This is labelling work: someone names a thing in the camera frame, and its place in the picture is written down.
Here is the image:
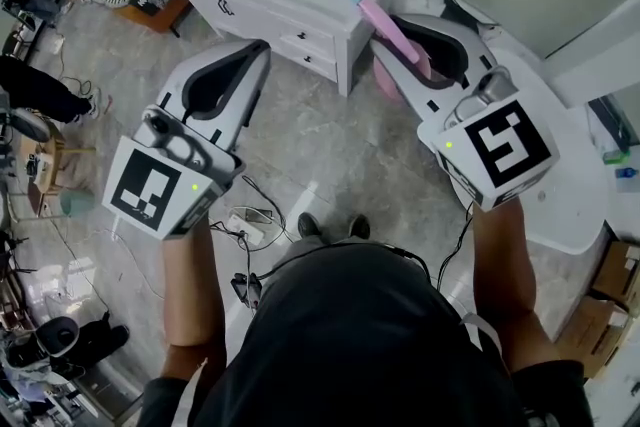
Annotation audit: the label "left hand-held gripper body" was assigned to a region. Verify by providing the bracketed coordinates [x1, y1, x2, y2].
[102, 104, 246, 240]

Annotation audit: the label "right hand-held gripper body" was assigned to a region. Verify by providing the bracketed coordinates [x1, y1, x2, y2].
[417, 64, 561, 211]

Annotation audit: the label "person's right forearm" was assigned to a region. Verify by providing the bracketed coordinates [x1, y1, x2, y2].
[469, 199, 539, 322]

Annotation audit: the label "person's left forearm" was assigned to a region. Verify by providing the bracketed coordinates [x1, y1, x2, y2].
[162, 214, 229, 349]

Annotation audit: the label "teal bucket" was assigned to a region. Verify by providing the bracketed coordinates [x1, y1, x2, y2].
[59, 189, 96, 219]

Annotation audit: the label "round wooden side table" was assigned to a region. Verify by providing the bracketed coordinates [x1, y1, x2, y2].
[17, 119, 97, 216]

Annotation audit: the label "white power strip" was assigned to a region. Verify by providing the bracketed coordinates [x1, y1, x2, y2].
[228, 209, 265, 245]

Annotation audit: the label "person's dark shoe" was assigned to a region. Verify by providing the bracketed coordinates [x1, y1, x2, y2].
[297, 212, 324, 239]
[348, 214, 371, 240]

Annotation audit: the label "person's grey trousers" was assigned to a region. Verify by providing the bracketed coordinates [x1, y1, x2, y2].
[272, 234, 396, 269]

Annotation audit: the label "person's dark shirt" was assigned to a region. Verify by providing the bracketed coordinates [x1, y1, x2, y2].
[142, 242, 601, 427]

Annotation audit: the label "black cable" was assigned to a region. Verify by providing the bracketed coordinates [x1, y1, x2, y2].
[209, 173, 301, 261]
[435, 204, 475, 292]

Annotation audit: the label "black cable adapter box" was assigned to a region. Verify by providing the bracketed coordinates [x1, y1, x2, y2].
[230, 272, 264, 314]

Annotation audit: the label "white shoulder strap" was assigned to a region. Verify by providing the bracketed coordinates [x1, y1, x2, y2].
[458, 311, 504, 369]

